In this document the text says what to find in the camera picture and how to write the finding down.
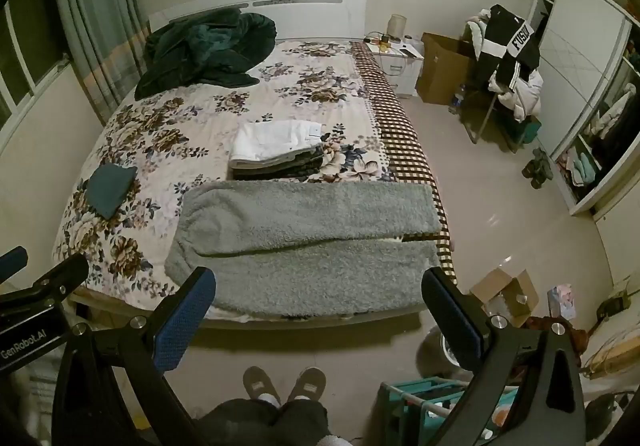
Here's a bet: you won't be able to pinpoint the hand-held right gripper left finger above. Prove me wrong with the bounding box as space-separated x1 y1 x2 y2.
52 267 217 446

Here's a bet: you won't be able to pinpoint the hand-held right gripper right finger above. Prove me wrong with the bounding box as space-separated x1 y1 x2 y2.
421 268 586 446

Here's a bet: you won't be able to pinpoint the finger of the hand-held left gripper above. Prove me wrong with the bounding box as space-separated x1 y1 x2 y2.
0 246 29 285
0 253 90 303

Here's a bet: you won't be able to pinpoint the grey fleece pants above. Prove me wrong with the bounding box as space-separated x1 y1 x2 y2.
164 180 443 318

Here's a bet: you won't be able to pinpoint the dark round white-rimmed object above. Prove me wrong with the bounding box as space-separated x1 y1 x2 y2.
429 326 463 370

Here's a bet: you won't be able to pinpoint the small open cardboard box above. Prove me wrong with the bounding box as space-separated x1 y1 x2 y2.
470 269 540 328

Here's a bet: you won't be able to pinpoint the teal folded cloth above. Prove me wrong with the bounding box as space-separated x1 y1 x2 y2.
86 165 138 220

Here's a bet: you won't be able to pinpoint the teal rack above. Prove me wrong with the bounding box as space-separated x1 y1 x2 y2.
377 376 521 446

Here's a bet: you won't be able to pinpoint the person's left slipper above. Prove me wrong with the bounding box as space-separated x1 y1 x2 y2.
243 366 282 408

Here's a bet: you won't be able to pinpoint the person's slipper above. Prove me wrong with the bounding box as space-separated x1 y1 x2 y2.
243 366 282 408
287 367 327 402

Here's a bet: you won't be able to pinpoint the colourful packet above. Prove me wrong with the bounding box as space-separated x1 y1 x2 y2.
547 283 576 322

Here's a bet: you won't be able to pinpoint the person's right slipper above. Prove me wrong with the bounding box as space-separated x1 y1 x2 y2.
287 367 327 402

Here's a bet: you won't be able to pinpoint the person's legs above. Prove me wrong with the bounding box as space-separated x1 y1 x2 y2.
200 398 332 446

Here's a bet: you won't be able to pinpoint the pair of dark slippers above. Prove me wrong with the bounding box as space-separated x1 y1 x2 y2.
521 147 555 188

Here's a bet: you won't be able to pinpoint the brown checkered blanket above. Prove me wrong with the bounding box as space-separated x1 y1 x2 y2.
350 41 457 284

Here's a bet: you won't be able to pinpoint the chair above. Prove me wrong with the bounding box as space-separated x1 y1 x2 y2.
462 21 543 153

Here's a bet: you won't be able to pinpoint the window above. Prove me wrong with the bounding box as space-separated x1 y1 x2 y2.
0 0 71 127

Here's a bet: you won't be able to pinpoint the white garment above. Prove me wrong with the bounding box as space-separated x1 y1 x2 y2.
487 69 544 122

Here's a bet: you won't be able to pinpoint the bed with floral sheet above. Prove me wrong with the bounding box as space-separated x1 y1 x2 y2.
52 0 458 327

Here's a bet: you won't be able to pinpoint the large cardboard box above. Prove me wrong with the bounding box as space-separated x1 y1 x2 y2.
416 32 476 106

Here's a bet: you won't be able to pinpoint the white nightstand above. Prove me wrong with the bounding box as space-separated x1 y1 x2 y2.
365 34 425 97

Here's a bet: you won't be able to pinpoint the dark green duvet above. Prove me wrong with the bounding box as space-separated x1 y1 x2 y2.
135 9 277 101

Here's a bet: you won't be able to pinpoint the pale green curtain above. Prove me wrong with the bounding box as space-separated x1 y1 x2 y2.
50 0 151 127

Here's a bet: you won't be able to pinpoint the black and white jacket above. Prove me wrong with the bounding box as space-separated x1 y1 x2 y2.
472 4 542 92

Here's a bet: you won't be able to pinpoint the white wardrobe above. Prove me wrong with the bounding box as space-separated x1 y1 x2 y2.
530 0 640 217

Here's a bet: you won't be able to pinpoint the white headboard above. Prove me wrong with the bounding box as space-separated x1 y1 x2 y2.
149 0 367 41

